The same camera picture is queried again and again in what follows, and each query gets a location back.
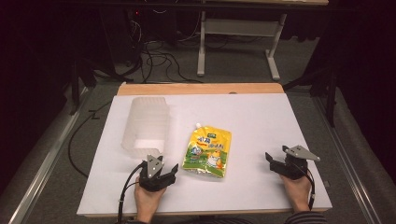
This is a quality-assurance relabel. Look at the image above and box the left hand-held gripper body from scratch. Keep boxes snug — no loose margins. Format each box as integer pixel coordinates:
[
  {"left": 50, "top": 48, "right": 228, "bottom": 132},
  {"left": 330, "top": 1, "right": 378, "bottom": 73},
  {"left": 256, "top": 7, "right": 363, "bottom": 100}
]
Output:
[{"left": 138, "top": 154, "right": 176, "bottom": 192}]

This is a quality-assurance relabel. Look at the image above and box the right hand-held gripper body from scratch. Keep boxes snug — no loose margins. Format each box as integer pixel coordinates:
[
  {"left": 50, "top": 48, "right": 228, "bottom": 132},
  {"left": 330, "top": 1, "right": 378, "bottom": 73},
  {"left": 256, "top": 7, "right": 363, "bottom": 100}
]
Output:
[{"left": 269, "top": 145, "right": 321, "bottom": 181}]

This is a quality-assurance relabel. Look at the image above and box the person's left hand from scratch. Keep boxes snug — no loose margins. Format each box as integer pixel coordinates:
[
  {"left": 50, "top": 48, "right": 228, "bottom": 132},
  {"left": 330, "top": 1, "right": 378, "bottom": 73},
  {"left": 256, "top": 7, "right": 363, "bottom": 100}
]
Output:
[{"left": 133, "top": 176, "right": 168, "bottom": 224}]

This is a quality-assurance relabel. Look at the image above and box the person's right hand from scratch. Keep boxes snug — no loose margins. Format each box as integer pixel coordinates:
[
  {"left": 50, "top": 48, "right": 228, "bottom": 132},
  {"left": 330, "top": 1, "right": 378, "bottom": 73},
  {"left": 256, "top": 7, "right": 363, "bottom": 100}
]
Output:
[{"left": 279, "top": 169, "right": 313, "bottom": 215}]

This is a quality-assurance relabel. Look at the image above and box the white sheet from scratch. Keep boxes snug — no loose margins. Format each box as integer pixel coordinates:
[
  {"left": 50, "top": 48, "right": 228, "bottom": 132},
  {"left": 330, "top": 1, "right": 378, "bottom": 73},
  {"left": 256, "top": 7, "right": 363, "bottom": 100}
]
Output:
[{"left": 76, "top": 92, "right": 333, "bottom": 217}]

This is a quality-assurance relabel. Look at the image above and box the translucent plastic container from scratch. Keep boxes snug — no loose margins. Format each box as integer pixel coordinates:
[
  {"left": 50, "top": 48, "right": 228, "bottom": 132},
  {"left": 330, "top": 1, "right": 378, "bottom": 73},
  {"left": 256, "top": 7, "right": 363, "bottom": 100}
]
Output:
[{"left": 120, "top": 95, "right": 171, "bottom": 161}]

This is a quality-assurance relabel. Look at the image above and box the yellow spouted pouch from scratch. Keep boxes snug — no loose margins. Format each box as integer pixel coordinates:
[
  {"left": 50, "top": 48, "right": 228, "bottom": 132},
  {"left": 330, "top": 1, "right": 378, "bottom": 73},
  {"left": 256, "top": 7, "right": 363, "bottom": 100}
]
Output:
[{"left": 181, "top": 122, "right": 233, "bottom": 179}]

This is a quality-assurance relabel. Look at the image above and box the person's right striped sleeve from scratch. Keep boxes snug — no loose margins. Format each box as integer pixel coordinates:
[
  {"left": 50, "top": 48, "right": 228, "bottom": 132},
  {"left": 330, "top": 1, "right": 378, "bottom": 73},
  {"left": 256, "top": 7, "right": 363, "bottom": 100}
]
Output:
[{"left": 284, "top": 210, "right": 329, "bottom": 224}]

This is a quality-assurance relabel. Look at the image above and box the black metal stand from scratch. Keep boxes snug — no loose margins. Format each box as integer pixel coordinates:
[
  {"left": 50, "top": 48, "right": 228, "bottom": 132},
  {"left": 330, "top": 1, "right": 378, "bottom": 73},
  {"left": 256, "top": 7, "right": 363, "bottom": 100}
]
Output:
[
  {"left": 66, "top": 46, "right": 101, "bottom": 117},
  {"left": 281, "top": 66, "right": 339, "bottom": 129}
]

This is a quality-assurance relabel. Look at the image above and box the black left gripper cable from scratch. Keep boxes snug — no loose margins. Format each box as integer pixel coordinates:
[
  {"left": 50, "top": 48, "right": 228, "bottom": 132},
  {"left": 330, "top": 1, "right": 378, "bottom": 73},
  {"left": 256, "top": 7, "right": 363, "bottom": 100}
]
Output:
[{"left": 117, "top": 161, "right": 148, "bottom": 224}]

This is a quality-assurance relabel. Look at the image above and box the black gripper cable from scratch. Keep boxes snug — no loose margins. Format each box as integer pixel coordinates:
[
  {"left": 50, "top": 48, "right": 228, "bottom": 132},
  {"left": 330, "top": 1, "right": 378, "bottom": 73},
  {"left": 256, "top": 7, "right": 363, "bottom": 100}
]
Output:
[
  {"left": 297, "top": 162, "right": 317, "bottom": 212},
  {"left": 117, "top": 161, "right": 148, "bottom": 224}
]

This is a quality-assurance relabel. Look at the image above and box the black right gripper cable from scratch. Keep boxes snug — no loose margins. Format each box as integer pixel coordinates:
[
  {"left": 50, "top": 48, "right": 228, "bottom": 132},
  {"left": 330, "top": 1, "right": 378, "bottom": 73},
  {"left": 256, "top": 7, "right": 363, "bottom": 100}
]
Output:
[{"left": 297, "top": 162, "right": 317, "bottom": 212}]

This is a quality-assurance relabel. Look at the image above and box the metal floor rail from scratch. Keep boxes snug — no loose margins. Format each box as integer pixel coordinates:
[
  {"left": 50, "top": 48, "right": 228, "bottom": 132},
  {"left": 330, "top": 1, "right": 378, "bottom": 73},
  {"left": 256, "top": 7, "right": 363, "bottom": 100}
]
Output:
[
  {"left": 314, "top": 92, "right": 384, "bottom": 224},
  {"left": 0, "top": 86, "right": 92, "bottom": 224}
]

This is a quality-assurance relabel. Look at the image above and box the black floor cable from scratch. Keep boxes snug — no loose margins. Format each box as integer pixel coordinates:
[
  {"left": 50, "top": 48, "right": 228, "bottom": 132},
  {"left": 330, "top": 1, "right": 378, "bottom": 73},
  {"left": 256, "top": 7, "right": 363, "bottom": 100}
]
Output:
[{"left": 67, "top": 102, "right": 112, "bottom": 179}]

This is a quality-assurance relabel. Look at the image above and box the tangle of black cables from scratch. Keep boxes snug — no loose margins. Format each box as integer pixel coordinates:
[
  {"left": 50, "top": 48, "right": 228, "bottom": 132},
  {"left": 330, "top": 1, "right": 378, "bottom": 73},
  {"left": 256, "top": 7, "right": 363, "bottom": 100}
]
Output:
[{"left": 124, "top": 8, "right": 206, "bottom": 84}]

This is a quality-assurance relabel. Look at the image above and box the white desk frame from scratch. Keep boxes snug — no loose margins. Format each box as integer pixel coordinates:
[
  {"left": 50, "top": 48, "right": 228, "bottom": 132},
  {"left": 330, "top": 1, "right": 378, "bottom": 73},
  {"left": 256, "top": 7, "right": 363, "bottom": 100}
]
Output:
[{"left": 196, "top": 10, "right": 288, "bottom": 82}]

